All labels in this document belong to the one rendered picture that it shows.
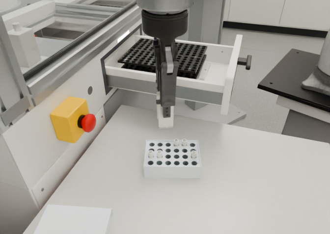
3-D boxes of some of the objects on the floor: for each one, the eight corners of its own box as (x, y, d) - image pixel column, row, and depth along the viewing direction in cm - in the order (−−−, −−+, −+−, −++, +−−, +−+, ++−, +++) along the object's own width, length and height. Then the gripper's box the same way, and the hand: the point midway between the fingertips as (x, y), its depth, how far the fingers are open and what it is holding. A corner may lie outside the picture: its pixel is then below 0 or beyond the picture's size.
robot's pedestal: (317, 214, 136) (393, 86, 91) (300, 263, 117) (385, 132, 72) (260, 184, 151) (301, 61, 106) (236, 223, 132) (274, 94, 87)
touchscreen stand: (246, 116, 201) (281, -38, 141) (201, 140, 180) (219, -29, 119) (201, 88, 234) (213, -47, 173) (158, 105, 213) (156, -41, 152)
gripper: (199, 21, 37) (189, 146, 51) (179, -6, 49) (176, 102, 63) (144, 24, 36) (150, 150, 50) (138, -4, 48) (144, 104, 62)
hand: (165, 110), depth 55 cm, fingers closed
